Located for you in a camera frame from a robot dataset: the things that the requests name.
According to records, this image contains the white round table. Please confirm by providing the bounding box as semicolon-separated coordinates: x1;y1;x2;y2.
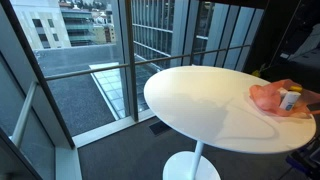
144;66;316;180

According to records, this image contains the blue black equipment base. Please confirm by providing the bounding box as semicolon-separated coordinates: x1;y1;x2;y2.
286;138;320;180

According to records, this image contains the orange plastic bag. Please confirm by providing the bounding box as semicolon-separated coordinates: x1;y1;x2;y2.
249;79;320;117

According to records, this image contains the yellow capped bottle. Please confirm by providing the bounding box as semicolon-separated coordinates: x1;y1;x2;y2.
289;86;303;93

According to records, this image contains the metal window handrail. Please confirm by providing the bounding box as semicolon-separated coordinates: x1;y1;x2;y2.
44;45;251;81

